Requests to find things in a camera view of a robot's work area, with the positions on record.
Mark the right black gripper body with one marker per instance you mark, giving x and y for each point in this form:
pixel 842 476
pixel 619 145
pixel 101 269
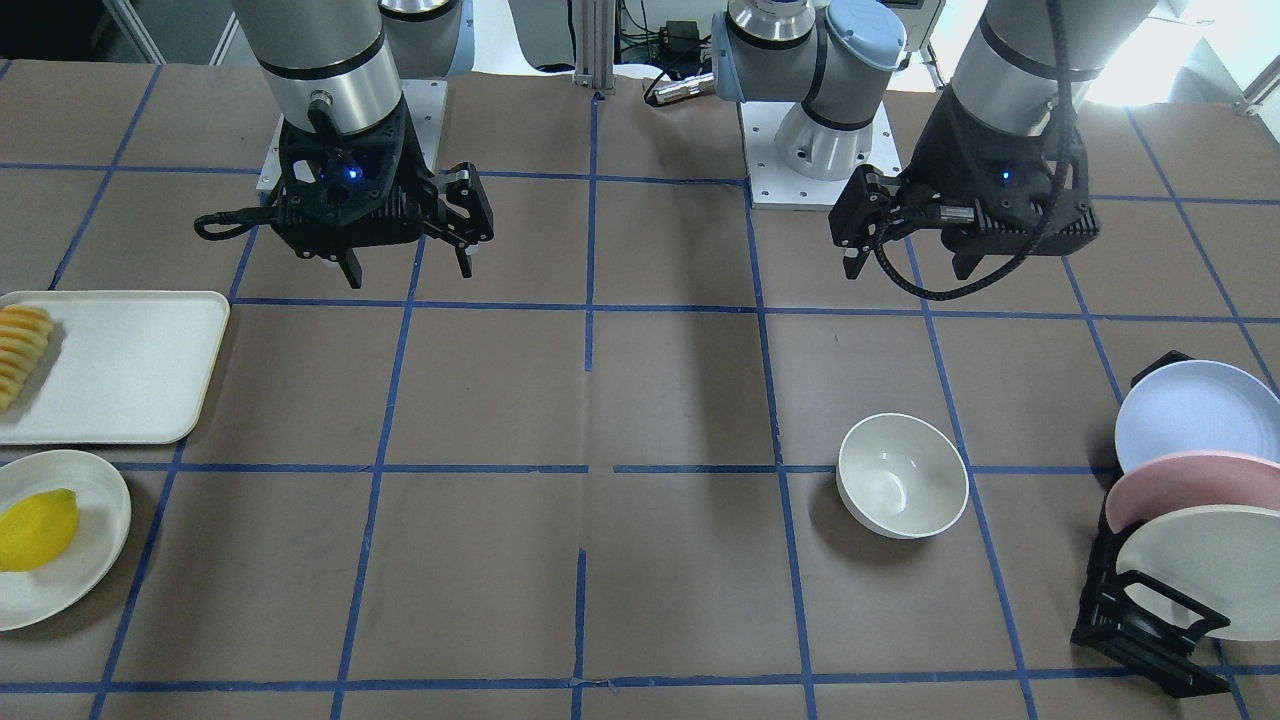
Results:
pixel 467 203

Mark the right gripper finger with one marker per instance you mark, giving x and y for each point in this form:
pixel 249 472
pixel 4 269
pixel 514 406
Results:
pixel 351 268
pixel 465 259

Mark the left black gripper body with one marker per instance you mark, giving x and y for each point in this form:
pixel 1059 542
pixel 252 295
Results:
pixel 948 142

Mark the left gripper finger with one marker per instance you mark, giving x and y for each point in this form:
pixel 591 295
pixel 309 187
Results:
pixel 852 262
pixel 966 266

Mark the white bowl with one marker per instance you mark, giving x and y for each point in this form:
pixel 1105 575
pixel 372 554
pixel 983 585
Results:
pixel 901 478

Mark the yellow lemon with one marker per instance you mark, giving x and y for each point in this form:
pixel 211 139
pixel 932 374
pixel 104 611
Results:
pixel 38 529

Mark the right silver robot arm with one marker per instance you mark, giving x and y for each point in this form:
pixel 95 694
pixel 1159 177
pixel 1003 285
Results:
pixel 355 53

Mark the white rectangular tray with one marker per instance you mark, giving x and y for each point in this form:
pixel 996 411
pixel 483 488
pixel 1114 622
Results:
pixel 124 367

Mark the blue plate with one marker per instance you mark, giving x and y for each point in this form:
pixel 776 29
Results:
pixel 1196 405

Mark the pink plate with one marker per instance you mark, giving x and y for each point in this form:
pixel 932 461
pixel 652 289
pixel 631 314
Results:
pixel 1191 479

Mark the sliced bread toy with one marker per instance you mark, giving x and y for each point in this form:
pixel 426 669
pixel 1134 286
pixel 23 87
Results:
pixel 25 336

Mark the cream plate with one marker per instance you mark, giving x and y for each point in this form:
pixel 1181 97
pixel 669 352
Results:
pixel 1223 556

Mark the black plate rack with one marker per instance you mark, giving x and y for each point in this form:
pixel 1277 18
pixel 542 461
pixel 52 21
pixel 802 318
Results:
pixel 1110 622

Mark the white round plate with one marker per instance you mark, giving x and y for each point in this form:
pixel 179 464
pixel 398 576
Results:
pixel 105 513

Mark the aluminium frame post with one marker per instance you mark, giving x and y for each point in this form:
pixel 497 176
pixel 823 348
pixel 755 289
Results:
pixel 593 34

